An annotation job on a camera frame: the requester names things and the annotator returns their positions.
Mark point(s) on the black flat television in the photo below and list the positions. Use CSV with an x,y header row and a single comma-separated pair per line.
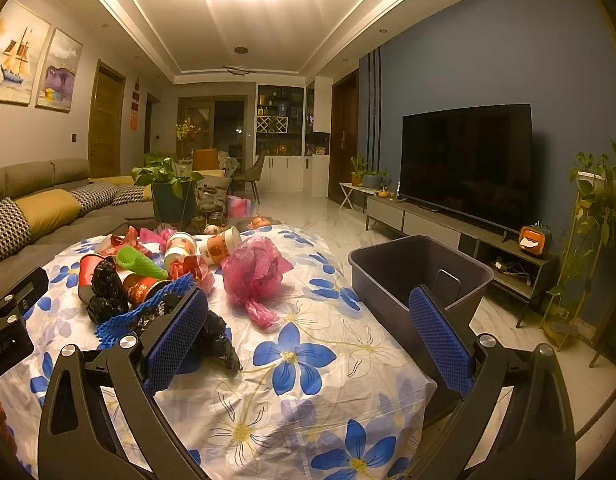
x,y
475,161

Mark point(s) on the grey sectional sofa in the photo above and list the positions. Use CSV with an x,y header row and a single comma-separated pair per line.
x,y
109,205

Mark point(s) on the orange white cup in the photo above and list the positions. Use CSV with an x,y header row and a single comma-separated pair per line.
x,y
179,246
215,248

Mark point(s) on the houndstooth cushion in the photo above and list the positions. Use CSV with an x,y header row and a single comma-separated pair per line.
x,y
15,232

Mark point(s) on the dark grey trash bin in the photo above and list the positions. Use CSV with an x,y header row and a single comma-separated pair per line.
x,y
384,275

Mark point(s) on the black plastic bag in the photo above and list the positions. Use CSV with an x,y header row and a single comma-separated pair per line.
x,y
212,343
108,297

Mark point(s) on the small pink wrapper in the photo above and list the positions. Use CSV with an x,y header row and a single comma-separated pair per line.
x,y
160,238

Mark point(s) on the green potted plant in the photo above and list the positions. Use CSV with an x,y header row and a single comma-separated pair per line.
x,y
173,189

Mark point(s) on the fruit plate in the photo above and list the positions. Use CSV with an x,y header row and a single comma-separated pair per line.
x,y
251,223

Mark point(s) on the grey tv cabinet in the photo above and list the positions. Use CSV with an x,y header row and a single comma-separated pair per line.
x,y
520,275

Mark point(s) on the wooden door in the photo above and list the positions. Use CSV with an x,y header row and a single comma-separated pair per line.
x,y
105,121

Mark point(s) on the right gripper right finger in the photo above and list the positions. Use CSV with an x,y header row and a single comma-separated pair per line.
x,y
536,439

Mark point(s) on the yellow cushion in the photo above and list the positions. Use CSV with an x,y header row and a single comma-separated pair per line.
x,y
47,211

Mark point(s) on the red paper cup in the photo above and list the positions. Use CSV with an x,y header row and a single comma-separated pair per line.
x,y
87,265

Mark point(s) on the white folding side table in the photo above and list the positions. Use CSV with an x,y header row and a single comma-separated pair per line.
x,y
355,196

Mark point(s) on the red white plastic bag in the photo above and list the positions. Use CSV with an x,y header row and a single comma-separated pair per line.
x,y
111,244

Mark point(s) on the tall plant on stand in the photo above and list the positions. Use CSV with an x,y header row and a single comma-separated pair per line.
x,y
592,232

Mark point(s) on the sailboat painting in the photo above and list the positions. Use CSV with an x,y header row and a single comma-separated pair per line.
x,y
22,37

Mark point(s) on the large red paper bucket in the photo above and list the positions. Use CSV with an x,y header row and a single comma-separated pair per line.
x,y
138,288

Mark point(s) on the red wrapper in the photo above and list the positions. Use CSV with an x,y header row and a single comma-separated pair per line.
x,y
197,268

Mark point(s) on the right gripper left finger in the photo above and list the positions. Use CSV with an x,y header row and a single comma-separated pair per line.
x,y
77,439

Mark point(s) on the floral blue white tablecloth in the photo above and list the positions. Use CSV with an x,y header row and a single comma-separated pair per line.
x,y
326,394

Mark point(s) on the pink plastic bag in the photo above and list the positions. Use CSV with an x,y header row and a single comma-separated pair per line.
x,y
253,273

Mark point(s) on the purple abstract painting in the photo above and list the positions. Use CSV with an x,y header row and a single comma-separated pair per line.
x,y
59,71

